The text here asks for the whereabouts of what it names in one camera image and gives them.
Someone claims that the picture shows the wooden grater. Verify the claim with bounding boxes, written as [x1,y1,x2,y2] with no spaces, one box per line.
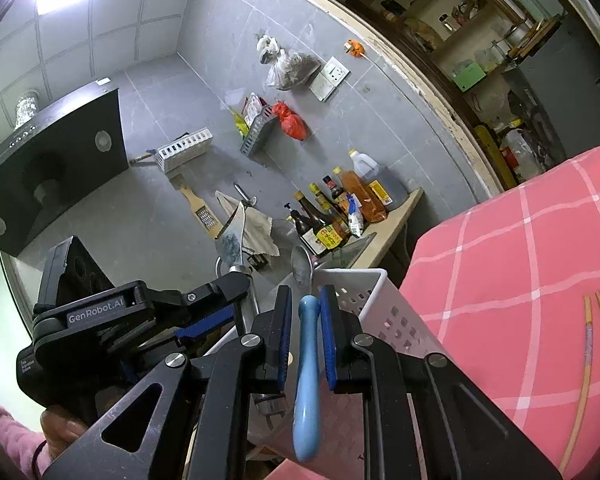
[172,172,222,239]

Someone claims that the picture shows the grey wall basket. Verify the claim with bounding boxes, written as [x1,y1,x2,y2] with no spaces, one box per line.
[239,105,282,157]

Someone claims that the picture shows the dark grey cabinet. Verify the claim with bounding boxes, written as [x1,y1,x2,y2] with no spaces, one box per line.
[502,10,600,182]

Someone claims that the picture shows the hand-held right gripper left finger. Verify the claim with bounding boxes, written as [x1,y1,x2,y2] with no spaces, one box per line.
[42,285,293,480]

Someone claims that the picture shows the dark pump bottle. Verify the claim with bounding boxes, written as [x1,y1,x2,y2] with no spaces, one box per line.
[284,202,327,254]

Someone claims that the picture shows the dark bottle with yellow label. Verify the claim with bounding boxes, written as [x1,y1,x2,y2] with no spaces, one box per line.
[294,191,345,249]

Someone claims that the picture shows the white plastic bag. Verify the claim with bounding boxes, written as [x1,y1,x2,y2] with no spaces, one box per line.
[256,34,281,65]

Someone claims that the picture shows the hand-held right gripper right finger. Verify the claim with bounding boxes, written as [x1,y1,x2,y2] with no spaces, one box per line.
[319,285,565,480]

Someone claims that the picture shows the person's left hand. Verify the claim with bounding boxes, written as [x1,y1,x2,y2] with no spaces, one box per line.
[40,404,89,462]

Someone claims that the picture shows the large oil jug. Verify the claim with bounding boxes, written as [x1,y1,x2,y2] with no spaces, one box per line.
[348,148,410,212]

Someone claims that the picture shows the pink checked cloth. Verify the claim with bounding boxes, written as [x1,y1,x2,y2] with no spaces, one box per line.
[280,137,600,480]

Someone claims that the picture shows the red plastic bag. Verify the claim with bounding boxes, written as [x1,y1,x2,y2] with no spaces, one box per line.
[272,101,309,140]

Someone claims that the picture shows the mint green box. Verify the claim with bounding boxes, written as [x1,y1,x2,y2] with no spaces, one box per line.
[516,0,564,24]

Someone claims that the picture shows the blue handled metal spoon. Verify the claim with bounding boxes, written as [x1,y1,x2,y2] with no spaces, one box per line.
[290,245,324,463]

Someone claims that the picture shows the person's left forearm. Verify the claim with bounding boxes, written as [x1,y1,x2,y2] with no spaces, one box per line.
[0,385,48,480]

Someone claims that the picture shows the yellow packet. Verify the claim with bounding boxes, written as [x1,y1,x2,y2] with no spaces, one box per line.
[230,108,249,139]

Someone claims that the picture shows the dark sauce bottle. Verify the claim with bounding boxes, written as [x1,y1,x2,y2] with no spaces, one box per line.
[322,175,350,212]
[308,183,352,239]

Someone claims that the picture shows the orange sauce bottle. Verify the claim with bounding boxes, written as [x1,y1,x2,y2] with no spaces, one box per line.
[340,167,389,224]

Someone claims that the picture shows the red and white packet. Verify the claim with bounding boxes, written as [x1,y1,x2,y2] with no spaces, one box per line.
[243,92,264,127]

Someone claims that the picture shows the metal pot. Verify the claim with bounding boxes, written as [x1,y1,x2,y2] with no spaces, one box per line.
[505,25,532,47]

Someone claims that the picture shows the beige towel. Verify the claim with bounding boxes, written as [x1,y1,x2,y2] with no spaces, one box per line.
[215,191,281,257]

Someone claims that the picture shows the metal peeler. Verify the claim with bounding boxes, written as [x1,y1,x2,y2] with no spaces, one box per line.
[232,183,257,209]

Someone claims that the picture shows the yellow container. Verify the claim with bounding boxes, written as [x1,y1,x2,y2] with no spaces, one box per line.
[474,124,507,192]

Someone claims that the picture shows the clear plastic jug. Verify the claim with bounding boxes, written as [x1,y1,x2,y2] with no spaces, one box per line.
[501,128,537,182]

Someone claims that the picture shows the clear bag of dried goods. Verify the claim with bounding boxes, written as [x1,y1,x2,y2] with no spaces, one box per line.
[266,50,324,92]

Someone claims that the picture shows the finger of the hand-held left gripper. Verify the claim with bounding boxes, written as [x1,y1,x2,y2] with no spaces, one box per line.
[146,271,255,314]
[174,306,242,357]

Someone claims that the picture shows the wooden shelf unit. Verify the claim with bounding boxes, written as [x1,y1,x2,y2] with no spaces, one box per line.
[346,0,531,128]

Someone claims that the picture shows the white wall socket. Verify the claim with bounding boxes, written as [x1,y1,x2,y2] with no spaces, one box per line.
[309,56,351,102]

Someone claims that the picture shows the white and blue packet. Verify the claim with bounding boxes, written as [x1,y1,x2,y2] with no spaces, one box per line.
[347,194,366,237]

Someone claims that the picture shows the black range hood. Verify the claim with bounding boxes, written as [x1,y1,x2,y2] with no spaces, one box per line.
[0,87,130,259]

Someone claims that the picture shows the steel kitchen knife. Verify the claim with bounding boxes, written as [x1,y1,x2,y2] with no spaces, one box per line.
[215,202,287,418]

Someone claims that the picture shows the white wall rack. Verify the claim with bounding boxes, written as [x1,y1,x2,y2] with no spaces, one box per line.
[156,128,214,174]

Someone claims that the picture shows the silver foil duct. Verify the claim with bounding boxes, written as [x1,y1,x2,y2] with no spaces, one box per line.
[15,91,40,127]

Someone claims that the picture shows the white perforated plastic basket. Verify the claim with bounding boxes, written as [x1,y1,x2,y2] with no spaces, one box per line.
[200,267,461,480]

